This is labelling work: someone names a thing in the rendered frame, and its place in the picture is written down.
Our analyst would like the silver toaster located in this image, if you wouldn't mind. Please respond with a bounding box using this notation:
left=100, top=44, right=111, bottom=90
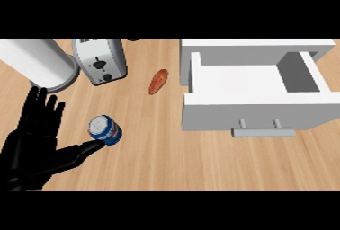
left=73, top=39, right=129, bottom=87

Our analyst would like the white open drawer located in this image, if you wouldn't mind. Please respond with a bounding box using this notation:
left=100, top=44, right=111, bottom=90
left=181, top=51, right=340, bottom=132

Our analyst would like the grey drawer handle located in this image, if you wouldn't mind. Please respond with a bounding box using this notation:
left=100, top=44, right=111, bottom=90
left=231, top=119, right=296, bottom=138

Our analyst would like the orange sweet potato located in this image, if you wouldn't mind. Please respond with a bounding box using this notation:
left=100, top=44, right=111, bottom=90
left=148, top=68, right=171, bottom=96

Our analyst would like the white paper towel roll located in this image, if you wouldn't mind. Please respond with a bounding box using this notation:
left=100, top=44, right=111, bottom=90
left=0, top=39, right=82, bottom=93

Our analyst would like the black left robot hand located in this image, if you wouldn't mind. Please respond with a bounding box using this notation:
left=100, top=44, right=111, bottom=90
left=0, top=85, right=107, bottom=192

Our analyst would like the blue and white can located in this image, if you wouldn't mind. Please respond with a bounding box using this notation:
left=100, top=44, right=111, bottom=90
left=88, top=114, right=125, bottom=146

